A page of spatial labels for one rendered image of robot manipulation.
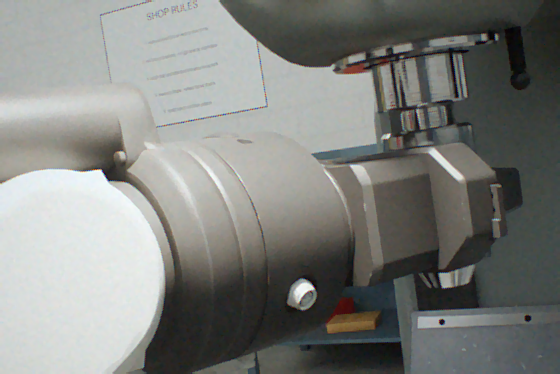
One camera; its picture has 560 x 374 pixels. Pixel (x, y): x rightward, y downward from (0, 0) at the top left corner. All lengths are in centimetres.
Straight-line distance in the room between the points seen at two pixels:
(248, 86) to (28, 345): 507
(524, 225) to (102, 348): 61
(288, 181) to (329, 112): 473
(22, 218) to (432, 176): 19
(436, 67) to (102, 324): 23
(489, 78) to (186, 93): 478
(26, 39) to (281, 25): 606
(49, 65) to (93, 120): 596
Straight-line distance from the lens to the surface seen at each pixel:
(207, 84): 544
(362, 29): 36
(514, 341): 81
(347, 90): 499
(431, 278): 42
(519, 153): 80
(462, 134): 41
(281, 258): 30
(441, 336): 83
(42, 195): 24
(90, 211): 24
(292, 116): 514
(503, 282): 82
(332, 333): 453
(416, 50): 39
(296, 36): 37
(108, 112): 30
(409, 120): 42
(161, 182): 29
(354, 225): 34
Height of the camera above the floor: 127
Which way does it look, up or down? 3 degrees down
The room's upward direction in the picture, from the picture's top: 9 degrees counter-clockwise
